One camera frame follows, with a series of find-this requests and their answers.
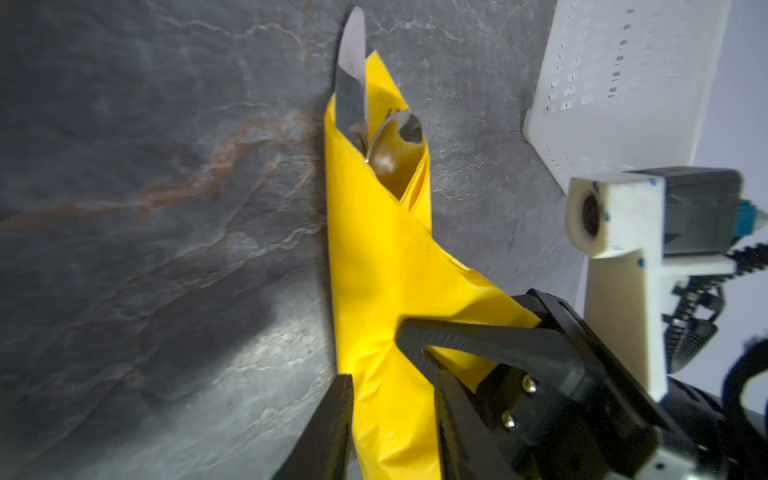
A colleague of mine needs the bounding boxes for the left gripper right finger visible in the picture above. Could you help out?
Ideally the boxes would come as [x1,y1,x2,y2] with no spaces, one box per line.
[435,370,521,480]

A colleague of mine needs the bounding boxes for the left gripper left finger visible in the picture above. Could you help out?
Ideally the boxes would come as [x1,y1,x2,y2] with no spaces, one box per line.
[273,374,354,480]

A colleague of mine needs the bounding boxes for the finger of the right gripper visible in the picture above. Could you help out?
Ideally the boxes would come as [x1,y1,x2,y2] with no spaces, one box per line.
[395,318,585,390]

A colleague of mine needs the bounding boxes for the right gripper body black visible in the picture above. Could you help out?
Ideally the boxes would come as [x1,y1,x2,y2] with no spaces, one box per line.
[475,290,767,479]

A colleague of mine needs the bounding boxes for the yellow paper napkin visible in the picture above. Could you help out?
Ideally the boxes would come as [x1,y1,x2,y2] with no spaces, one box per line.
[323,50,544,480]

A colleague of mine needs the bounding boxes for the silver spoon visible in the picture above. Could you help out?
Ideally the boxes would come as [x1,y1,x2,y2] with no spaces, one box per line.
[366,110,424,176]

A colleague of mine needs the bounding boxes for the white perforated plastic basket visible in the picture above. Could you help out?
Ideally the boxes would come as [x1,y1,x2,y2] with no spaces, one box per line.
[523,0,731,191]

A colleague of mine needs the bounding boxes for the silver knife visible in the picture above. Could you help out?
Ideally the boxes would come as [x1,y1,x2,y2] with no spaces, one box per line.
[334,6,368,153]

